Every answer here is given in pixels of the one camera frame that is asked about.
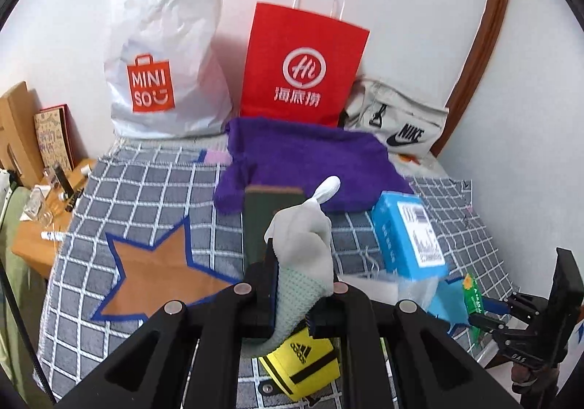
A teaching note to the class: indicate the light wooden frame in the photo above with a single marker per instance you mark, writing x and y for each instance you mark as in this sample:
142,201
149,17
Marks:
20,126

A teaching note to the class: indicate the grey checked blanket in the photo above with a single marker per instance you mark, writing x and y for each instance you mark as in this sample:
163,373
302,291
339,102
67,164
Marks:
137,190

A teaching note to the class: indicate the white tube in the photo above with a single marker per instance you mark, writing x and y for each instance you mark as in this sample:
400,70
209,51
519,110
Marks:
52,235

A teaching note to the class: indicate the red paper bag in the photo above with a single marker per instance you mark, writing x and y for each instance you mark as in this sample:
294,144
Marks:
301,71

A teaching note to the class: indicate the blue box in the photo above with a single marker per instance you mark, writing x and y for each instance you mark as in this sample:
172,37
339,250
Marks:
397,231

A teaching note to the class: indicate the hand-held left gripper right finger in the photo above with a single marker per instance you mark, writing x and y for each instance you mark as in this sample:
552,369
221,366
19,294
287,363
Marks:
321,324

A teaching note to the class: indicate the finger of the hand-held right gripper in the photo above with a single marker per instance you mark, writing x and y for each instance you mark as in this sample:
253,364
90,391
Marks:
488,322
498,305

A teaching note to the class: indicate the brown wooden door frame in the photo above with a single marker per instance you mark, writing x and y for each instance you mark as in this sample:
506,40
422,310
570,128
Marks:
488,26

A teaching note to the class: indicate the white plastic shopping bag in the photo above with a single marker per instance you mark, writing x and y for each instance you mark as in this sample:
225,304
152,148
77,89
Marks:
169,48

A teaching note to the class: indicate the green snack packet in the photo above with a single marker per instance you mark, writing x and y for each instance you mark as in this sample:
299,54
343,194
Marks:
472,299

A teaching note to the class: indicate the black device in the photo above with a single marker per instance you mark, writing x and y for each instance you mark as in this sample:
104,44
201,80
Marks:
64,188

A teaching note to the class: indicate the yellow wristband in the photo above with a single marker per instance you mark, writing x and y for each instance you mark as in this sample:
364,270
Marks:
296,363

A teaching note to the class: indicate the purple knitted cloth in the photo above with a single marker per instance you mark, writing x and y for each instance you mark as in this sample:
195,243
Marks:
296,153

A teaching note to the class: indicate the clear plastic bag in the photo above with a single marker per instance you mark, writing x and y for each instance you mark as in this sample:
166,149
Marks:
410,290

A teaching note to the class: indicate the glass bottle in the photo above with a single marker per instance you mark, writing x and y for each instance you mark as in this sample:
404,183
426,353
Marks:
34,203

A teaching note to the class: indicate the beige waist bag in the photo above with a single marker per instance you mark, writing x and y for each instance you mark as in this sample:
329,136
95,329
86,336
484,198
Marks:
401,121

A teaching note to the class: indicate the white glove with green cuff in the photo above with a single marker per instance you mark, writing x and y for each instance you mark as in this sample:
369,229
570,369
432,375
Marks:
305,245

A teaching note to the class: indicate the person's right hand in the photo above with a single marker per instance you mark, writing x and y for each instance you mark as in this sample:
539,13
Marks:
527,376

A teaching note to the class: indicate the olive green cloth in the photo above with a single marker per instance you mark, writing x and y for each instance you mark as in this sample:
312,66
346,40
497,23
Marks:
18,254

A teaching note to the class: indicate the dark green box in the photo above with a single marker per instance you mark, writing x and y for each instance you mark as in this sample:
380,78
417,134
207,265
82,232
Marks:
260,217

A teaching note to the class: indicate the white sheet with orange print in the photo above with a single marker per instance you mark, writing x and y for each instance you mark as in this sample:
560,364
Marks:
433,165

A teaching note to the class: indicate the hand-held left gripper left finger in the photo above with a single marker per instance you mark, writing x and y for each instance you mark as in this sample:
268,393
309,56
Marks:
274,295

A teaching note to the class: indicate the wooden bedside table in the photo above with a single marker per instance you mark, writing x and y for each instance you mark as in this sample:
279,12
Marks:
32,249

